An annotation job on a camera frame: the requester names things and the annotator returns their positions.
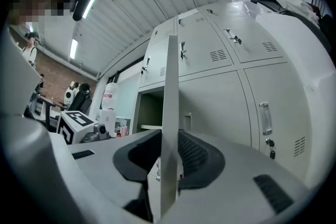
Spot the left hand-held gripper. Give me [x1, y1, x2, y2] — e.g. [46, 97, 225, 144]
[56, 110, 111, 145]

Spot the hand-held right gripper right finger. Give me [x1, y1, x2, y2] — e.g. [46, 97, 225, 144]
[177, 129, 226, 190]

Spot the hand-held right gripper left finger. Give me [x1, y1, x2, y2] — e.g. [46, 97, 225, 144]
[112, 129, 162, 182]

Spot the grey locker door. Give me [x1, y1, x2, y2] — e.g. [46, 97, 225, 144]
[159, 35, 180, 218]

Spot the set of locker doors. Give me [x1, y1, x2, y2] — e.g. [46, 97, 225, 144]
[138, 0, 312, 183]

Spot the grey metal locker cabinet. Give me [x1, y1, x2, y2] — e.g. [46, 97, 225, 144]
[132, 0, 336, 218]

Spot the black office chair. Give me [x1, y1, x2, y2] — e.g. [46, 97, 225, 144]
[67, 83, 93, 115]

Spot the white rounded device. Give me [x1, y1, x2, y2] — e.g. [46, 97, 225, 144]
[64, 87, 76, 108]

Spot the dark desk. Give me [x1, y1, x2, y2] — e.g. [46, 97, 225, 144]
[38, 94, 68, 130]

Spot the white water dispenser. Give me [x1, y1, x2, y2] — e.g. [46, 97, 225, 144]
[97, 108, 117, 137]

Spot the water dispenser bottle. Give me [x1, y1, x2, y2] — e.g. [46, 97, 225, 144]
[100, 82, 120, 111]

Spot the clear plastic bag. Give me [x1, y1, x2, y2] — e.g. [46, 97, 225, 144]
[230, 0, 264, 19]

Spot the white cardboard box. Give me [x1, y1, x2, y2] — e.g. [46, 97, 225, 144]
[271, 0, 313, 15]

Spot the black head-worn camera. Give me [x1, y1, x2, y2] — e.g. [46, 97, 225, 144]
[71, 0, 99, 22]

